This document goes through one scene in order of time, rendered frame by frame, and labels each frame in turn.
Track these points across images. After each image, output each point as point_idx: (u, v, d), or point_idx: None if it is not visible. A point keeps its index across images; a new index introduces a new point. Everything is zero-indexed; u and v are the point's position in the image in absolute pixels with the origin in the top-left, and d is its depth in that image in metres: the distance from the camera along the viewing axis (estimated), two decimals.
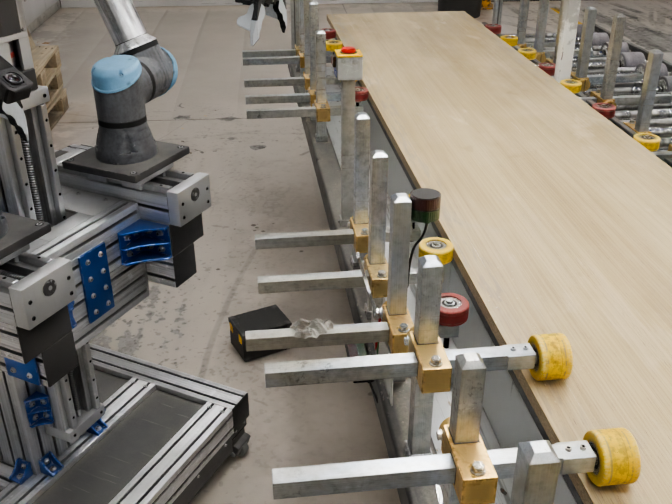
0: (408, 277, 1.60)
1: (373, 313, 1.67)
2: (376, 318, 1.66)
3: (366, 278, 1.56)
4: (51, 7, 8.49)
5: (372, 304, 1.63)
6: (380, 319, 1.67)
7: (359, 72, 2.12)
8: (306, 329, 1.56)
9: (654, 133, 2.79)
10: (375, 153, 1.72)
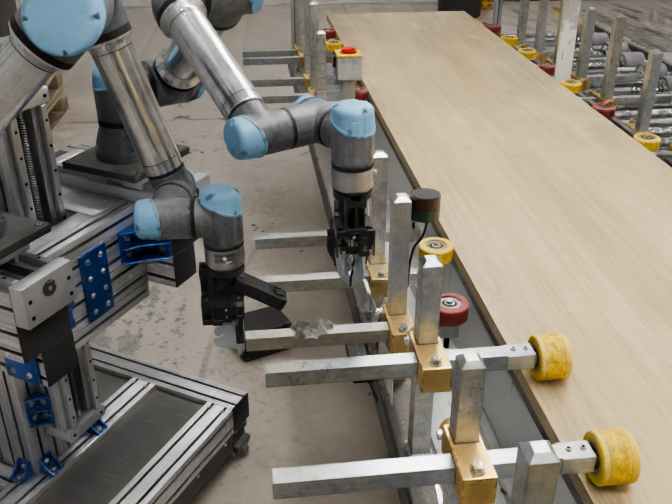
0: (408, 277, 1.60)
1: (373, 313, 1.67)
2: (376, 318, 1.66)
3: (366, 279, 1.56)
4: None
5: (371, 304, 1.63)
6: (380, 319, 1.67)
7: (359, 72, 2.12)
8: (306, 329, 1.56)
9: (654, 133, 2.79)
10: (375, 153, 1.72)
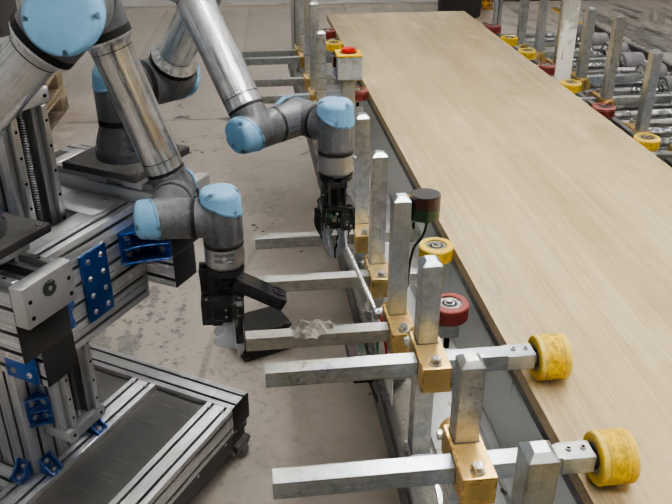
0: (408, 277, 1.60)
1: (373, 314, 1.67)
2: (376, 310, 1.65)
3: (355, 262, 1.72)
4: None
5: (368, 295, 1.68)
6: (381, 318, 1.65)
7: (359, 72, 2.12)
8: (306, 329, 1.56)
9: (654, 133, 2.79)
10: (375, 153, 1.72)
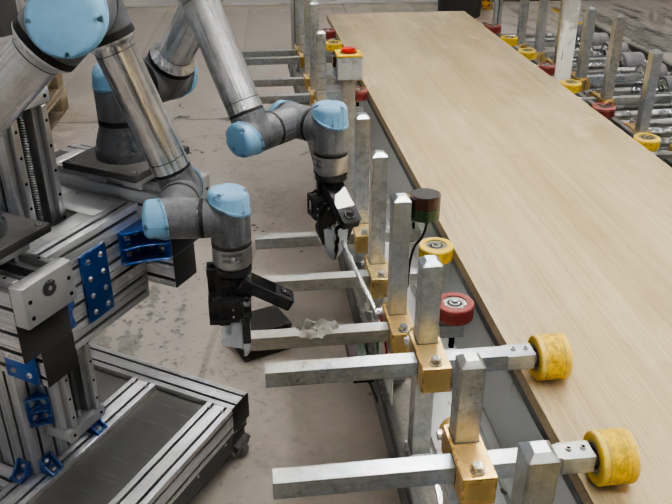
0: (408, 277, 1.60)
1: (373, 314, 1.67)
2: (376, 310, 1.65)
3: (355, 263, 1.73)
4: None
5: (368, 295, 1.68)
6: (382, 318, 1.65)
7: (359, 72, 2.12)
8: (311, 329, 1.56)
9: (654, 133, 2.79)
10: (375, 153, 1.72)
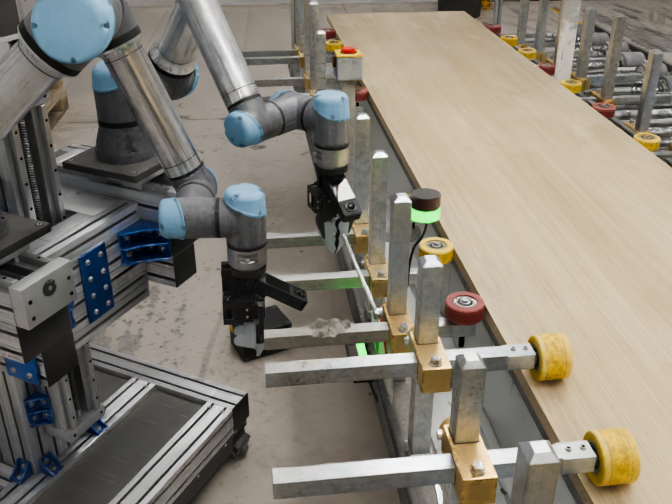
0: (408, 277, 1.60)
1: (373, 314, 1.67)
2: (376, 311, 1.65)
3: (355, 259, 1.71)
4: None
5: (368, 294, 1.68)
6: (381, 318, 1.65)
7: (359, 72, 2.12)
8: (323, 328, 1.56)
9: (654, 133, 2.79)
10: (375, 153, 1.72)
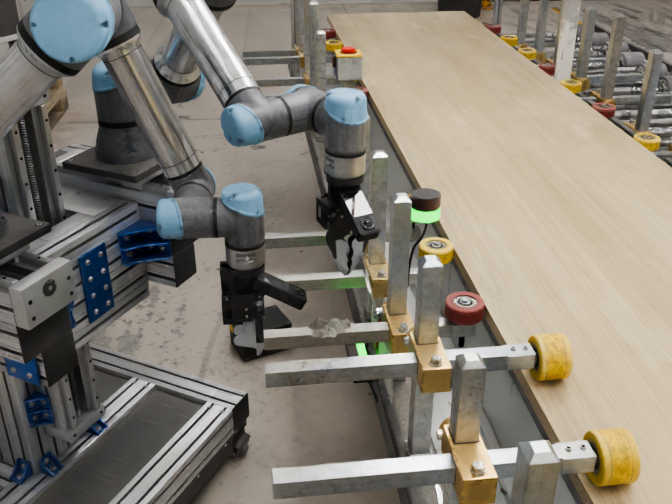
0: (408, 277, 1.60)
1: (373, 313, 1.67)
2: (376, 318, 1.66)
3: (367, 278, 1.56)
4: None
5: (372, 304, 1.63)
6: (380, 319, 1.67)
7: (359, 72, 2.12)
8: (323, 328, 1.56)
9: (654, 133, 2.79)
10: (375, 153, 1.72)
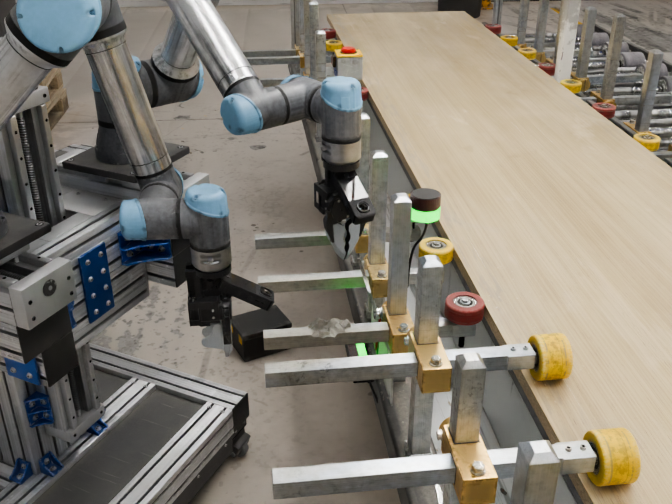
0: (408, 277, 1.60)
1: (373, 313, 1.67)
2: (376, 318, 1.66)
3: (366, 279, 1.56)
4: None
5: (372, 304, 1.63)
6: (380, 319, 1.67)
7: (359, 72, 2.12)
8: (323, 328, 1.56)
9: (654, 133, 2.79)
10: (375, 153, 1.72)
